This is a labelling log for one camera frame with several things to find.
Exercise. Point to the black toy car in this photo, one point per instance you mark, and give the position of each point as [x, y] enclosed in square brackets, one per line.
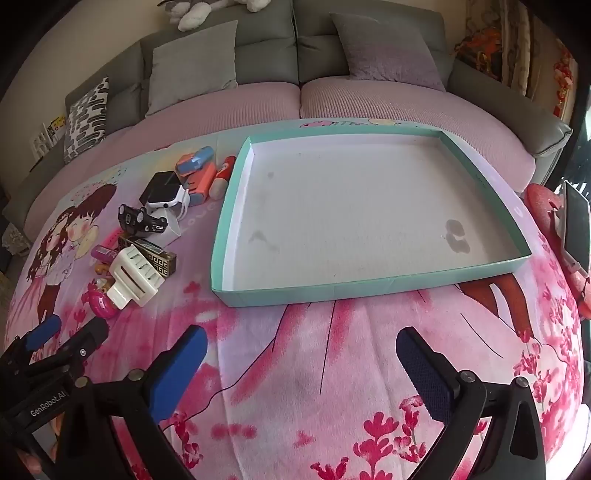
[138, 219]

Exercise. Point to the red bottle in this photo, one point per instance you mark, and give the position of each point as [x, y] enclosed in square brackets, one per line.
[224, 173]

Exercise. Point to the purple pillow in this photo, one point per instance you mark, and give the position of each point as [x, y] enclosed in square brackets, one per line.
[388, 50]

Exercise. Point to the smartphone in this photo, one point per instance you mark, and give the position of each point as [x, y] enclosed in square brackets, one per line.
[577, 221]

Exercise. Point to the white smartwatch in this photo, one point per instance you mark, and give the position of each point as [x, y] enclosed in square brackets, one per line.
[183, 203]

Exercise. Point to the grey white plush dog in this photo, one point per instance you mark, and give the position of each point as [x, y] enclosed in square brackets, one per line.
[194, 16]

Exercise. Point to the gold box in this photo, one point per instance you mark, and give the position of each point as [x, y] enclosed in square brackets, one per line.
[159, 258]

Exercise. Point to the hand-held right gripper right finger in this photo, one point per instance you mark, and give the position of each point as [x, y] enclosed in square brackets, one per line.
[425, 378]

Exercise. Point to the white phone stand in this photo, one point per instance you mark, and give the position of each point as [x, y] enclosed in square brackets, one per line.
[571, 264]

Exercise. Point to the stack of books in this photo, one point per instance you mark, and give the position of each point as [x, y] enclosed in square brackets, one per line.
[48, 134]

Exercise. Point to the red hanging decoration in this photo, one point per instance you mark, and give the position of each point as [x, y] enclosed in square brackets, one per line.
[564, 76]

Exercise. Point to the pink pup toy figure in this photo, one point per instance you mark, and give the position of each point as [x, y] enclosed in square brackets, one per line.
[102, 281]

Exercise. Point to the black white patterned pillow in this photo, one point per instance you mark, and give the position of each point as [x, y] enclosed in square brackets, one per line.
[85, 120]

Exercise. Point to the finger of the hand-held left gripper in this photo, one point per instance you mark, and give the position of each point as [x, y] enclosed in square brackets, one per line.
[44, 332]
[87, 341]

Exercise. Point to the red stool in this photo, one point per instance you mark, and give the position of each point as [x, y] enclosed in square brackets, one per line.
[545, 203]

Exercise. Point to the grey pillow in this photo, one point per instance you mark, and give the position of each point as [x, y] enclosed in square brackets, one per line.
[194, 64]

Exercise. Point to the black charger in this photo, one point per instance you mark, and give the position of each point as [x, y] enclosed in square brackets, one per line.
[159, 187]

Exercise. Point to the teal cardboard tray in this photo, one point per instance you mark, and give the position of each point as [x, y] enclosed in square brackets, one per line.
[346, 207]

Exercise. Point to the patterned curtain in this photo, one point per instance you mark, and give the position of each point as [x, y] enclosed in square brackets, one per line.
[517, 41]

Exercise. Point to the orange blue plastic case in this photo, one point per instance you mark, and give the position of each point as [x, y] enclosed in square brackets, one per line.
[203, 182]
[196, 161]

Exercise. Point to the pink printed blanket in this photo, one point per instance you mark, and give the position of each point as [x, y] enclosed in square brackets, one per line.
[300, 346]

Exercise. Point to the white plastic holder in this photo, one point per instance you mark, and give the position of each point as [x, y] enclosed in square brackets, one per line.
[134, 277]

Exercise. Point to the grey sofa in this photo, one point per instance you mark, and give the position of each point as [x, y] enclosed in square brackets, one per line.
[268, 37]

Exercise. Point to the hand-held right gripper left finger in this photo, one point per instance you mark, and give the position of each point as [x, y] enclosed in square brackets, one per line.
[180, 369]

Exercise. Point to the orange backpack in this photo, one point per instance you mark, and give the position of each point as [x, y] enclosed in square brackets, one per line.
[485, 46]

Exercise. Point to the pink watch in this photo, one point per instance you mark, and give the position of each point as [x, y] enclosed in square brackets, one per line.
[101, 307]

